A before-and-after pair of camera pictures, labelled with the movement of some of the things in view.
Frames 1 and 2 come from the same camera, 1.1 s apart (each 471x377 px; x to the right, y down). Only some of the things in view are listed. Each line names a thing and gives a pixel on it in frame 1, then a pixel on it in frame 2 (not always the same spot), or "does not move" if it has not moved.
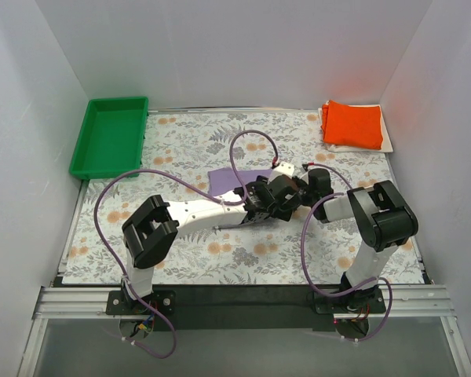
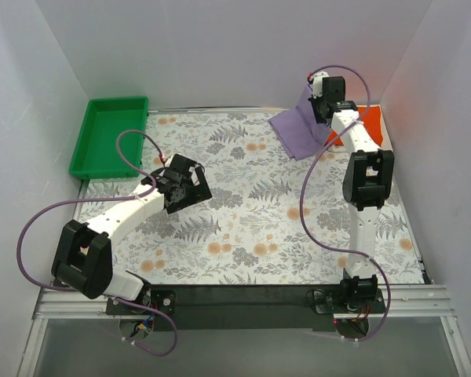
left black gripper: [284, 192] -> [196, 187]
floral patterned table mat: [257, 199] does not move
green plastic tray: [111, 140] does not move
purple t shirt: [222, 181] -> [300, 132]
